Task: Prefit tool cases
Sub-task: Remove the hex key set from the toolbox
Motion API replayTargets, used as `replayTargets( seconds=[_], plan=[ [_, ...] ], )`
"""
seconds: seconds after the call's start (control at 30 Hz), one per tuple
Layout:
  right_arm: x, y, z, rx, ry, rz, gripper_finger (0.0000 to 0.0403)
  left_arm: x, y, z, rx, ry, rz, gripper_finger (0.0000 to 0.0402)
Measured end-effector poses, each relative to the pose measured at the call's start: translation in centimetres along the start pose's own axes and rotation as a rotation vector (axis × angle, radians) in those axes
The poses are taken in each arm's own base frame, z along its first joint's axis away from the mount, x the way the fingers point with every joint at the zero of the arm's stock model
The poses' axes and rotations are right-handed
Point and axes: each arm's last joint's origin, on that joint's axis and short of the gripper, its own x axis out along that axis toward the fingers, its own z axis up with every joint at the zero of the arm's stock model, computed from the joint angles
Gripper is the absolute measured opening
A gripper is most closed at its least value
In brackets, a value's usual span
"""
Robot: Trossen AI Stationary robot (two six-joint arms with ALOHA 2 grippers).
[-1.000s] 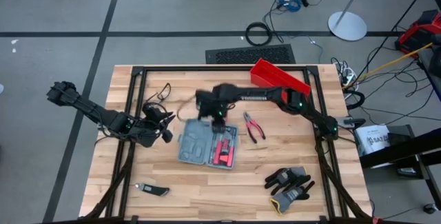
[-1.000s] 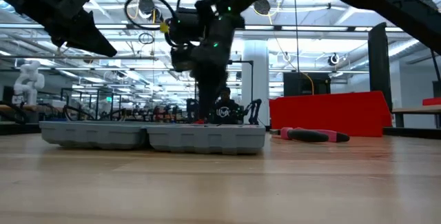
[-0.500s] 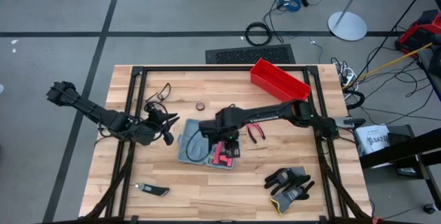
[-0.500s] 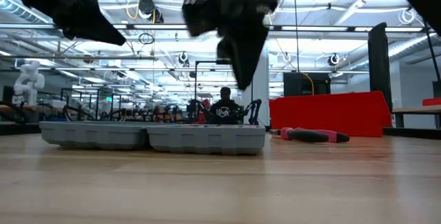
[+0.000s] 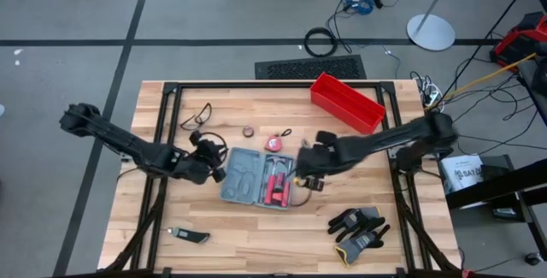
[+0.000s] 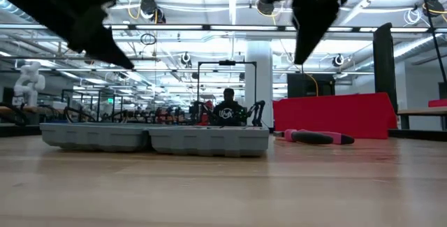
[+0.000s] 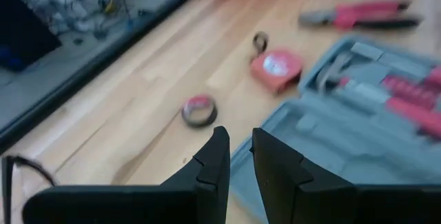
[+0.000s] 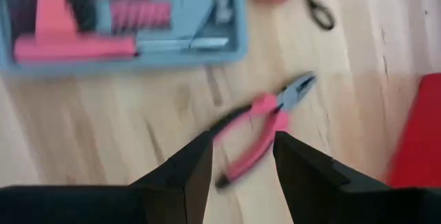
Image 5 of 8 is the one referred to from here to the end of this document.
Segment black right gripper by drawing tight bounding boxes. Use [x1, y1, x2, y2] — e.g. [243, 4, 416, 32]
[295, 130, 345, 192]

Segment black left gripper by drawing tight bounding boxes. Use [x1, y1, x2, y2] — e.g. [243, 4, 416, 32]
[189, 130, 228, 184]

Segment grey plastic tool case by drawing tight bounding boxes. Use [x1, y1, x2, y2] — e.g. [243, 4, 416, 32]
[219, 146, 300, 211]

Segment pink tape measure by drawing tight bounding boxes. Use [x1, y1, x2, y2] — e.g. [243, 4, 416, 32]
[263, 127, 294, 153]

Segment clear safety glasses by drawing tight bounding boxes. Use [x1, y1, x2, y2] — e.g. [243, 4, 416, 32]
[179, 102, 214, 133]

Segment red plastic bin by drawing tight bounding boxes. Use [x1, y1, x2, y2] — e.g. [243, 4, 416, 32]
[309, 71, 387, 136]

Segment grey black work glove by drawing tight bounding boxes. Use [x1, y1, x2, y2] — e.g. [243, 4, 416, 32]
[326, 205, 382, 244]

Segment black utility knife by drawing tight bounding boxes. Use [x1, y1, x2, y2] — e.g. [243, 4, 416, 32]
[167, 226, 212, 245]

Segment white power strip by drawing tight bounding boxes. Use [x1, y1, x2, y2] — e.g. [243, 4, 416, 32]
[421, 81, 446, 114]

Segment white printed booklet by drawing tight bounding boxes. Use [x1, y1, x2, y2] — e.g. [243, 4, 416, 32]
[439, 154, 485, 195]

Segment black metal stand beam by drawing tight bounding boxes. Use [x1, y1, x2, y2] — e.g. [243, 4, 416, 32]
[444, 157, 547, 211]

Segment red black floor machine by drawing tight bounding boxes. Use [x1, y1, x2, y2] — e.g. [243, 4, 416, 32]
[488, 10, 547, 72]

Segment black caster wheel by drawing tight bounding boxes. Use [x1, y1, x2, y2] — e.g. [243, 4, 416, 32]
[524, 251, 545, 268]

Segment coiled black cable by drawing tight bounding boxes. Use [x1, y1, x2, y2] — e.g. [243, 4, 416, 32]
[303, 27, 339, 58]

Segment coiled blue cable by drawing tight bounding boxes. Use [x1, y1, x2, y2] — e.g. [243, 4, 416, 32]
[343, 0, 378, 17]

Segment white round pedestal stand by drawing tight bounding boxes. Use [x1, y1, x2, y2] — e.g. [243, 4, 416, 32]
[405, 0, 515, 52]

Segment yellow cable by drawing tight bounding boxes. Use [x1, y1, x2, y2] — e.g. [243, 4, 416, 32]
[423, 52, 538, 112]

